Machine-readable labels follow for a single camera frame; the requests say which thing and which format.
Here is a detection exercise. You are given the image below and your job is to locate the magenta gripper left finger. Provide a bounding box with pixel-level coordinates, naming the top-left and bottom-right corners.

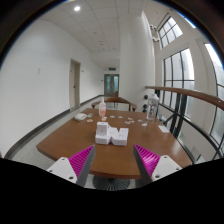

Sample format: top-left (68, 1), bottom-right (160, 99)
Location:
top-left (47, 145), bottom-right (96, 187)

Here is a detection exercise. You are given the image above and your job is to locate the wooden handrail with railing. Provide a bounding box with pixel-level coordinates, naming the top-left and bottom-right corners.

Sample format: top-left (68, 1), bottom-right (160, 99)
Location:
top-left (144, 85), bottom-right (224, 158)

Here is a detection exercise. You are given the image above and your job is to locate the pink-liquid spray bottle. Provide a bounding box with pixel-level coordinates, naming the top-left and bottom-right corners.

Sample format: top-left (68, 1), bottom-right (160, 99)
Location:
top-left (99, 97), bottom-right (106, 116)

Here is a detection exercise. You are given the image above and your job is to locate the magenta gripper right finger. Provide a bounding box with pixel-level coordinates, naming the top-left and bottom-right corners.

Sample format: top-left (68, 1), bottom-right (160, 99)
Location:
top-left (133, 144), bottom-right (181, 185)

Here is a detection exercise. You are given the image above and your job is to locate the round wooden table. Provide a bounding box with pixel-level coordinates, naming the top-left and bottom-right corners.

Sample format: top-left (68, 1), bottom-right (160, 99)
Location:
top-left (37, 108), bottom-right (192, 183)

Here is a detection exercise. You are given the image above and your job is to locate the clear plastic water bottle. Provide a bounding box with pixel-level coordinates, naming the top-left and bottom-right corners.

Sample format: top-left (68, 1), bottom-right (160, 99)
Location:
top-left (146, 94), bottom-right (159, 121)

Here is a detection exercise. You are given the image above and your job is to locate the white charger plug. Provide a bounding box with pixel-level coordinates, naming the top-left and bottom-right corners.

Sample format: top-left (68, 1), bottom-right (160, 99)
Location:
top-left (96, 122), bottom-right (109, 136)

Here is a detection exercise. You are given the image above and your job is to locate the wooden chair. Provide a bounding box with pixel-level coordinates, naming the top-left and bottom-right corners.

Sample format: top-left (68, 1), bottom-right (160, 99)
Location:
top-left (91, 97), bottom-right (137, 112)

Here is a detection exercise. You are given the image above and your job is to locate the green double door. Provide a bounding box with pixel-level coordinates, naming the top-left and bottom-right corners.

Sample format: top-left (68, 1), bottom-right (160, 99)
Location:
top-left (104, 74), bottom-right (119, 96)

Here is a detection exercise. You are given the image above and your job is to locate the white paper card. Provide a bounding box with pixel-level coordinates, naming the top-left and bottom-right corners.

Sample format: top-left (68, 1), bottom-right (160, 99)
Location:
top-left (158, 125), bottom-right (170, 133)

